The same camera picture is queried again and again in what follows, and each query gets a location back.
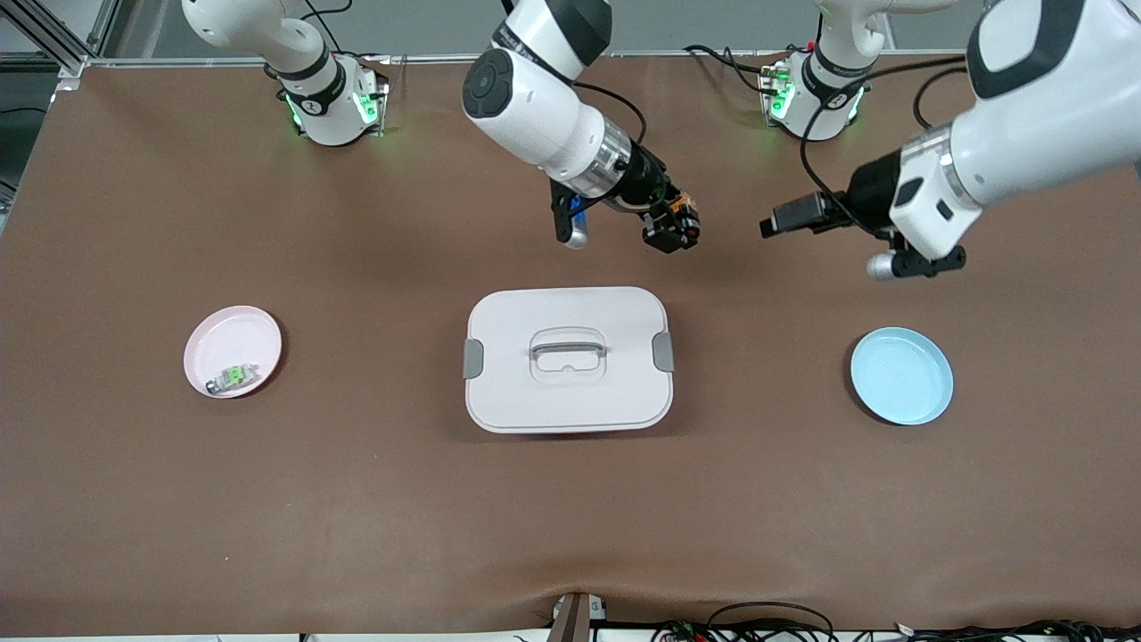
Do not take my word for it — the grey box lid handle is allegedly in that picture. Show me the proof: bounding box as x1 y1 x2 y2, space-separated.
529 328 610 375

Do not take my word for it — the pink round plate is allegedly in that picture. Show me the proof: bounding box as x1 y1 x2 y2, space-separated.
183 305 283 399

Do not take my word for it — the black left base cable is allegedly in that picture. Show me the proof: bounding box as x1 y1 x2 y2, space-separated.
684 43 778 95

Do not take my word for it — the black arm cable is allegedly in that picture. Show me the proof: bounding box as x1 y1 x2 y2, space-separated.
570 80 648 148
798 53 971 233

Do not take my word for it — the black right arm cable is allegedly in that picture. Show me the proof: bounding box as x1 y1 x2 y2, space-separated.
570 80 648 148

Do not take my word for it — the silver table edge rail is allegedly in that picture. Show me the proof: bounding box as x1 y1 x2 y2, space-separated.
53 46 981 72

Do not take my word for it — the white lidded box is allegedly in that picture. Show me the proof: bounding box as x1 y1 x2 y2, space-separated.
462 285 676 435

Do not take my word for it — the black base cable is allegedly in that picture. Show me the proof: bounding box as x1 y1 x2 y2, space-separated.
303 0 359 58
684 43 778 95

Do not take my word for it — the grey table edge bracket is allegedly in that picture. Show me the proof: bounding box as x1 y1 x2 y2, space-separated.
548 591 609 642

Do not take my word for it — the green and grey switch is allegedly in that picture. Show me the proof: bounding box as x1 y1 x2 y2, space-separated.
205 361 261 395

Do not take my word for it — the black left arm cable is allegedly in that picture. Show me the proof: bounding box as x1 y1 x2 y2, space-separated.
798 53 971 233

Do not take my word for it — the black right base cable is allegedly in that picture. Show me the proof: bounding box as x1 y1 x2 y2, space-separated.
303 0 359 58

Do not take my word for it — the black looped cable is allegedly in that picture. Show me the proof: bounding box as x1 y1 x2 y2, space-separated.
707 602 836 642

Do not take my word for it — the light blue round plate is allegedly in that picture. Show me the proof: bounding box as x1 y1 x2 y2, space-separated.
849 326 955 426

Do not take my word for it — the aluminium frame profile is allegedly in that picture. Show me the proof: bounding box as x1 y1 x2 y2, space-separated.
0 0 121 79

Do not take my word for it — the black cable bundle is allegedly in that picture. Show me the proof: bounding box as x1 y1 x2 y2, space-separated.
891 618 1141 642

